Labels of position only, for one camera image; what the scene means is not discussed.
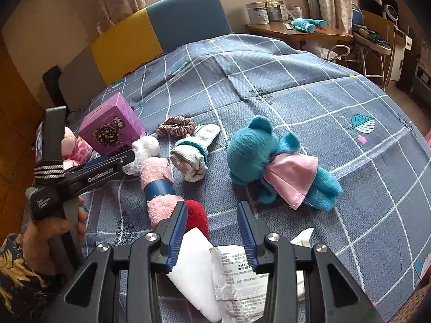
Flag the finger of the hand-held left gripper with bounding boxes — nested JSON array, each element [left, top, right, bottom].
[[80, 150, 137, 176]]

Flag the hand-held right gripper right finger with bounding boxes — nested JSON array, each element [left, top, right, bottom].
[[237, 201, 384, 323]]

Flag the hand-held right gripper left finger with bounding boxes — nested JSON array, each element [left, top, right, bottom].
[[42, 201, 188, 323]]

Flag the pink giraffe plush toy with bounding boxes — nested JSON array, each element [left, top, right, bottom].
[[61, 126, 93, 169]]

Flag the red plush toy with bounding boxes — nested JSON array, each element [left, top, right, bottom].
[[183, 199, 209, 236]]

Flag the white fluffy soft roll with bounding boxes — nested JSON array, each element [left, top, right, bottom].
[[123, 136, 160, 177]]

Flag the white printed packet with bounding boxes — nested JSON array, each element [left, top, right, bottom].
[[209, 227, 315, 323]]

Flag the pink towel roll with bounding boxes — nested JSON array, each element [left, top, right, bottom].
[[140, 157, 187, 231]]

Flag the white foam block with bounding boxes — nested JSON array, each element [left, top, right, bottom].
[[166, 227, 223, 322]]

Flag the brown fabric scrunchie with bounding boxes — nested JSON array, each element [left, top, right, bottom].
[[157, 115, 196, 137]]

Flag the white and teal knit sock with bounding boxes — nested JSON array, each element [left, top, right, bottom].
[[169, 124, 221, 183]]

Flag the person's left hand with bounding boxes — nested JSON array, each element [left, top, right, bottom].
[[22, 197, 88, 275]]

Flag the purple cardboard box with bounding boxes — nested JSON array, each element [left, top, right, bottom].
[[78, 92, 146, 155]]

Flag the teal bear plush, pink dress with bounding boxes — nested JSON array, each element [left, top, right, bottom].
[[226, 114, 343, 212]]

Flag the grey-blue checked blanket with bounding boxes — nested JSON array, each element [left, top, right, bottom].
[[20, 34, 431, 323]]

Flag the blue yellow grey headboard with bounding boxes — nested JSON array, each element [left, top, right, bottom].
[[59, 0, 233, 108]]

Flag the cream tin can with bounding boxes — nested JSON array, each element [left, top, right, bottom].
[[246, 2, 270, 26]]

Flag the wooden desk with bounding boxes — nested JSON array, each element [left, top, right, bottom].
[[245, 20, 354, 50]]

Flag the teal plush toy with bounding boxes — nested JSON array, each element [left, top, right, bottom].
[[291, 17, 327, 34]]

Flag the small printed boxes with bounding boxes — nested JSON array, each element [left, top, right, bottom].
[[266, 0, 302, 21]]

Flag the folding chair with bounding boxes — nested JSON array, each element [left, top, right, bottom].
[[352, 23, 396, 86]]

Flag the brown cardboard sheet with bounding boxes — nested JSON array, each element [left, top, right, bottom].
[[362, 9, 397, 46]]

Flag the white metal stool frame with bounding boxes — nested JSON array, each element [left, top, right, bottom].
[[317, 43, 351, 64]]

